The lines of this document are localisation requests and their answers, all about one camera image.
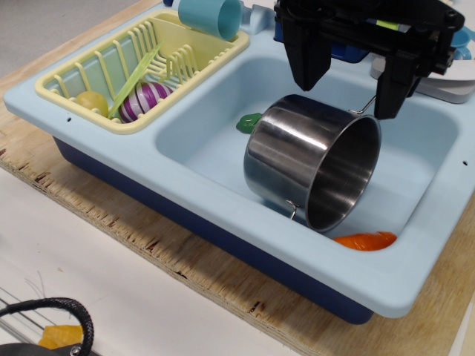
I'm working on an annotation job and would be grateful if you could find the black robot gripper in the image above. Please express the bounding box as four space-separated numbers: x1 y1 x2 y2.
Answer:
275 1 465 119

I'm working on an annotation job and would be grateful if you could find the stainless steel pot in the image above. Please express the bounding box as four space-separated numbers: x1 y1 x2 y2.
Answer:
243 95 381 232

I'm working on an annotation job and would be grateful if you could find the light blue toy sink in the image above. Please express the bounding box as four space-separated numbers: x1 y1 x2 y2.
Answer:
4 5 474 324

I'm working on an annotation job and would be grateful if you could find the grey plate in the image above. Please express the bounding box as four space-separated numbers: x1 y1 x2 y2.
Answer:
370 56 475 105

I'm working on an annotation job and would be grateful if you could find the light blue toy faucet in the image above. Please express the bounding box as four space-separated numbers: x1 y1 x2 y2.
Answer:
240 2 275 36

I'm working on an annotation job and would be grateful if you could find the small blue cup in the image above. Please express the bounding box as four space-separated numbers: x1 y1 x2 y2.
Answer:
451 27 472 60

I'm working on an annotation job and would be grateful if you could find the white plate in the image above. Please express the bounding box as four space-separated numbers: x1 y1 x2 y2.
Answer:
429 59 475 82

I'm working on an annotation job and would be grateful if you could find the green toy vegetable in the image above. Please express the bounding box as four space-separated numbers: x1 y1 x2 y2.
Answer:
236 113 262 134

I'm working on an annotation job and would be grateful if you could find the teal plastic cup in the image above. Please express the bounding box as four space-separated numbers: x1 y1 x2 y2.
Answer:
177 0 242 41

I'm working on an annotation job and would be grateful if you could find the orange toy carrot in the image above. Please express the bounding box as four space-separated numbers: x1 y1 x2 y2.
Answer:
333 231 397 251

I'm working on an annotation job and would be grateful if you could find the purple white striped toy egg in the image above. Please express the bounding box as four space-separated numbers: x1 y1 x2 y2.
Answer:
118 82 173 123

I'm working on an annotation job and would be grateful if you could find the light green plastic utensil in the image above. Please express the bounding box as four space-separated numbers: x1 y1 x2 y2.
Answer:
108 42 162 119

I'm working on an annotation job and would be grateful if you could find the yellow dish drying rack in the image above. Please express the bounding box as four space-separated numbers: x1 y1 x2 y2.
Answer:
35 10 249 134

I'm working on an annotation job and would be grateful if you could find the yellow toy potato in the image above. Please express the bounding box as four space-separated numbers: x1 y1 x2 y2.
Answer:
76 90 108 117

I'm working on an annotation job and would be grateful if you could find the plywood board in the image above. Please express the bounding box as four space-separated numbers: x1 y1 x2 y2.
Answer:
0 0 475 356

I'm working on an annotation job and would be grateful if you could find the yellow tape piece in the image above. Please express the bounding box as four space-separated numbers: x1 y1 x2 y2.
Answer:
37 325 83 350

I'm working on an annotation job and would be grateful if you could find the black braided cable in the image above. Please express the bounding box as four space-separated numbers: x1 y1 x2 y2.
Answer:
0 297 95 356

